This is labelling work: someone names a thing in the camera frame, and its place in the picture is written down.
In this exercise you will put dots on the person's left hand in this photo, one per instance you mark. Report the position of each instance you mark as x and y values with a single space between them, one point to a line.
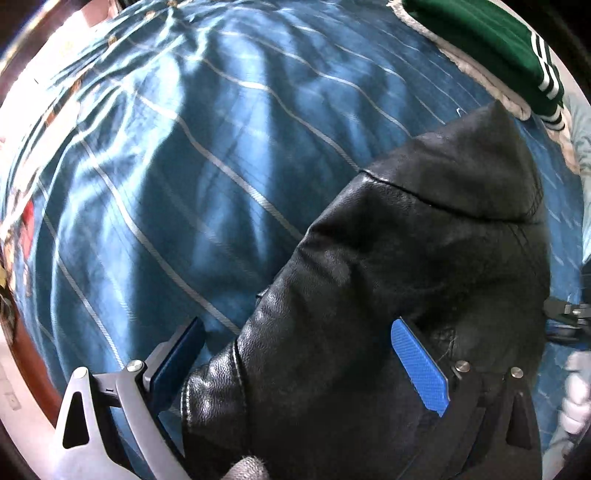
247 470

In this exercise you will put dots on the black leather jacket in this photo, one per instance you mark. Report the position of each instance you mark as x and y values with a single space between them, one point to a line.
392 258

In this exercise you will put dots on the folded green striped garment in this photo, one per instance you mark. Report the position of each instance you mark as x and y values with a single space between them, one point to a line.
485 41

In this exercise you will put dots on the person's right hand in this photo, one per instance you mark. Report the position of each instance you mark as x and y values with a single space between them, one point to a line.
578 392

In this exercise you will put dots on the bed with blue striped sheet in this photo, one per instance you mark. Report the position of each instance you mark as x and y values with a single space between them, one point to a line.
161 161

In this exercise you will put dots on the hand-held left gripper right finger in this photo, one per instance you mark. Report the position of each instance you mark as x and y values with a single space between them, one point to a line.
420 364

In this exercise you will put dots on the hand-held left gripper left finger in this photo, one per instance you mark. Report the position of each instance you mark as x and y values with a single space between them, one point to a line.
178 357

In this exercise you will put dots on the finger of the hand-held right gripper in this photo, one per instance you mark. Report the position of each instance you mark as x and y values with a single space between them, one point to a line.
565 318

